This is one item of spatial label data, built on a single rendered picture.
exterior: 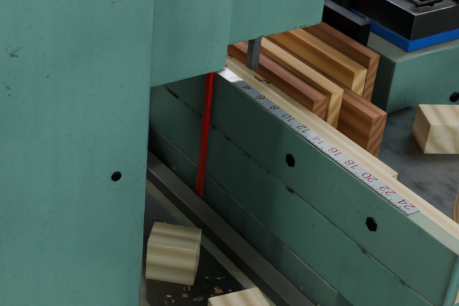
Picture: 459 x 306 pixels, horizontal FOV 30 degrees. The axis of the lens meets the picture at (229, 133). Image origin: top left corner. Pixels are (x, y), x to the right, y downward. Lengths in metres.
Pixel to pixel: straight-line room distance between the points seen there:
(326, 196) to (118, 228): 0.17
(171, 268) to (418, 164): 0.25
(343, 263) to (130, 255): 0.18
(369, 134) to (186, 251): 0.19
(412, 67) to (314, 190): 0.21
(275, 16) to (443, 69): 0.23
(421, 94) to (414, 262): 0.29
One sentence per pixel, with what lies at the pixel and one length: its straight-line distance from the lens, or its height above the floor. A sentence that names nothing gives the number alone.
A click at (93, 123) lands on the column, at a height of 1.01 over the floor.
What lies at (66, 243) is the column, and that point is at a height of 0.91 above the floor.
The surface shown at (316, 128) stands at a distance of 0.74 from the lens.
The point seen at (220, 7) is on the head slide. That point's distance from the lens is 0.67.
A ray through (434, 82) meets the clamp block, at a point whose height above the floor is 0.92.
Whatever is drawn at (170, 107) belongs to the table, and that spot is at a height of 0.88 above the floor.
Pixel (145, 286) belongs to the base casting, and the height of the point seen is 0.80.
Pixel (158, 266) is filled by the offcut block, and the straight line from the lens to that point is 0.78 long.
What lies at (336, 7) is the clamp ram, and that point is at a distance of 0.87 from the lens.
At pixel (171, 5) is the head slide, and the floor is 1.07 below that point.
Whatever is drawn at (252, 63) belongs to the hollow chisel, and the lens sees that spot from 0.82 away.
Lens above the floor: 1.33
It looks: 32 degrees down
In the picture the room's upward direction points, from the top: 6 degrees clockwise
